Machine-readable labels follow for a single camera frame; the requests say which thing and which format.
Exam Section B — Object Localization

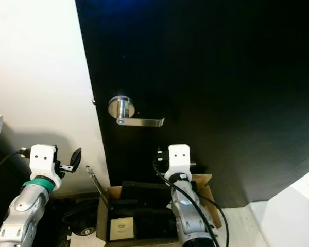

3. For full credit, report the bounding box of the silver foil-wrapped stick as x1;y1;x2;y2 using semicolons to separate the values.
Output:
85;165;110;209

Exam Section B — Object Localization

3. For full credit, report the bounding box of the large black foam block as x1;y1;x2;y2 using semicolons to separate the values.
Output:
120;181;176;209

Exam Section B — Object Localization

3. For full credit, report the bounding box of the brown cardboard box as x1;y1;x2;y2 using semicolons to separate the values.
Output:
97;174;223;247

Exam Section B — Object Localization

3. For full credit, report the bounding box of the white square card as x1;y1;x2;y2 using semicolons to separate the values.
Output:
109;217;135;241

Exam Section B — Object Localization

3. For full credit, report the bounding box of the black door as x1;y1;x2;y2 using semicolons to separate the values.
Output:
75;0;309;209

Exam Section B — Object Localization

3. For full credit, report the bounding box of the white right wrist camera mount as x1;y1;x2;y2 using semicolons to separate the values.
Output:
166;144;192;181

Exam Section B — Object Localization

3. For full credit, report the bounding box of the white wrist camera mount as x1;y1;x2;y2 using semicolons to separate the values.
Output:
166;144;192;181
29;144;63;187

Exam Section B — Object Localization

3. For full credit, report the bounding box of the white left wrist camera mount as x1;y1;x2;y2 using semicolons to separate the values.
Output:
29;144;63;187

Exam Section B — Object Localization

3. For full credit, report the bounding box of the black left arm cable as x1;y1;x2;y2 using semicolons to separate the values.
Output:
0;148;32;181

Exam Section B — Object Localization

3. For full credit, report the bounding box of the silver door lever handle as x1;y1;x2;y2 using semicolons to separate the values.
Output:
107;95;166;128

